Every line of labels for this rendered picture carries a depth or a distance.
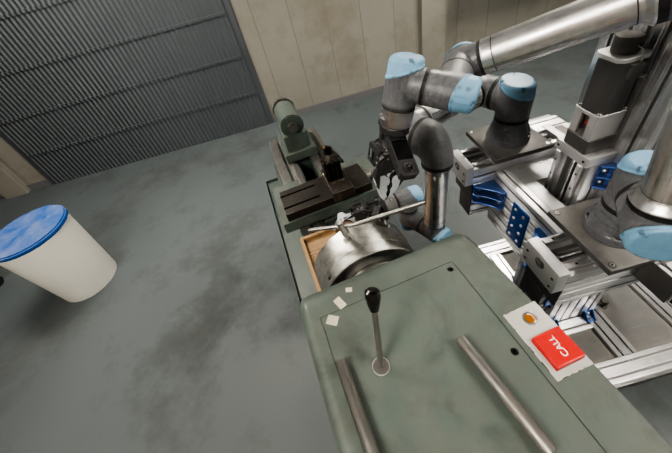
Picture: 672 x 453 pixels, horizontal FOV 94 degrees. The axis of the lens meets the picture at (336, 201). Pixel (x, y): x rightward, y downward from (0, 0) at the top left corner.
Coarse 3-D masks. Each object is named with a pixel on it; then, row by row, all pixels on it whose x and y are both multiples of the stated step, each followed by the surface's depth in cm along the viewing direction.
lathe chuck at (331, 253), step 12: (348, 228) 93; (360, 228) 92; (372, 228) 92; (384, 228) 93; (396, 228) 98; (336, 240) 92; (360, 240) 89; (372, 240) 88; (396, 240) 91; (324, 252) 93; (336, 252) 90; (348, 252) 87; (324, 264) 92; (324, 276) 91
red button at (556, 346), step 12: (540, 336) 59; (552, 336) 59; (564, 336) 59; (540, 348) 58; (552, 348) 58; (564, 348) 57; (576, 348) 57; (552, 360) 56; (564, 360) 56; (576, 360) 56
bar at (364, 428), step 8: (344, 360) 63; (344, 368) 61; (344, 376) 60; (344, 384) 59; (352, 384) 59; (352, 392) 58; (352, 400) 57; (360, 400) 57; (352, 408) 56; (360, 408) 56; (360, 416) 55; (360, 424) 54; (368, 424) 54; (360, 432) 54; (368, 432) 53; (368, 440) 52; (368, 448) 52; (376, 448) 52
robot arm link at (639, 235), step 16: (656, 144) 55; (656, 160) 56; (656, 176) 56; (624, 192) 69; (640, 192) 61; (656, 192) 58; (624, 208) 65; (640, 208) 60; (656, 208) 58; (624, 224) 65; (640, 224) 62; (656, 224) 59; (624, 240) 64; (640, 240) 62; (656, 240) 60; (640, 256) 65; (656, 256) 63
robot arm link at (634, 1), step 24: (600, 0) 53; (624, 0) 51; (648, 0) 50; (528, 24) 60; (552, 24) 58; (576, 24) 56; (600, 24) 54; (624, 24) 54; (648, 24) 53; (456, 48) 71; (480, 48) 66; (504, 48) 63; (528, 48) 61; (552, 48) 60; (480, 72) 68
